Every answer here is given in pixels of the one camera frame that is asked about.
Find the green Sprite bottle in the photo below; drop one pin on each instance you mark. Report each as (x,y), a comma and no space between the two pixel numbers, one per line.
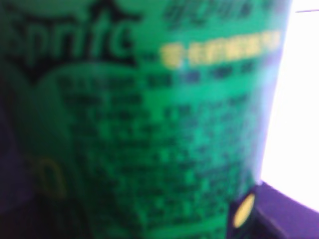
(142,119)

